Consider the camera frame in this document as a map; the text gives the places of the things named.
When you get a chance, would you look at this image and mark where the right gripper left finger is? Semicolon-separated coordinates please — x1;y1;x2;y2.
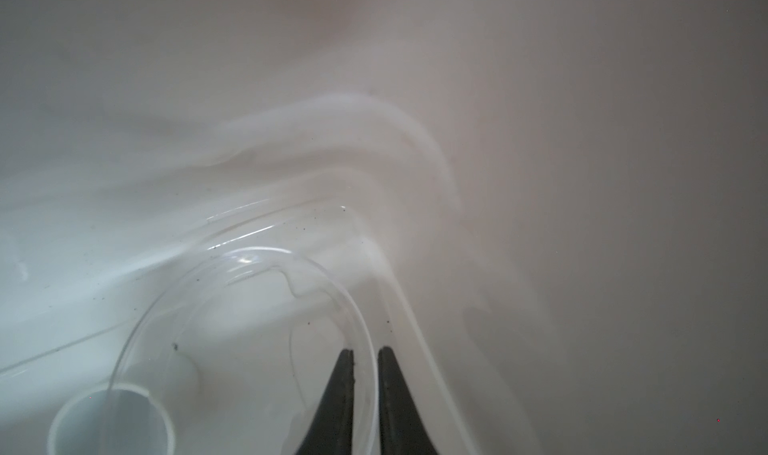
296;349;355;455

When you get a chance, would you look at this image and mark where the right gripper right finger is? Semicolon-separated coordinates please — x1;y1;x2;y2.
377;346;438;455

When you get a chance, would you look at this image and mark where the small white bowl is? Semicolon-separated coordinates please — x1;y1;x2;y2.
46;352;200;454

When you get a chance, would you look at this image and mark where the white plastic storage bin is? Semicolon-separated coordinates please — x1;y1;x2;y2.
1;0;767;454

